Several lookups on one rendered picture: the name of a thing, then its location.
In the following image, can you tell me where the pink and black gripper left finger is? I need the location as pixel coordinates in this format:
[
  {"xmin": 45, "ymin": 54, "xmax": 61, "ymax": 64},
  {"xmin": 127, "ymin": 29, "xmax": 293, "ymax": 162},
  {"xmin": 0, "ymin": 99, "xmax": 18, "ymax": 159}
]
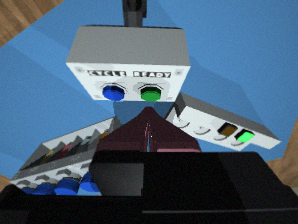
[{"xmin": 94, "ymin": 107, "xmax": 149, "ymax": 154}]

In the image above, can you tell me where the grey control box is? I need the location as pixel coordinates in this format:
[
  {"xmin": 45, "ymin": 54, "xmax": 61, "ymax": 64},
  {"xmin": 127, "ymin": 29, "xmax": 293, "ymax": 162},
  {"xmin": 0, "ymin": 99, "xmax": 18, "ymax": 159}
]
[{"xmin": 65, "ymin": 0, "xmax": 190, "ymax": 102}]

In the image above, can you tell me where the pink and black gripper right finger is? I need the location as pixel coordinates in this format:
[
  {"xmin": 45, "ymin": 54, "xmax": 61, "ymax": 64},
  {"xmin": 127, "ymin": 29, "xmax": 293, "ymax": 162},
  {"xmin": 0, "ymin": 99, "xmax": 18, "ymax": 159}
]
[{"xmin": 148, "ymin": 106, "xmax": 202, "ymax": 152}]

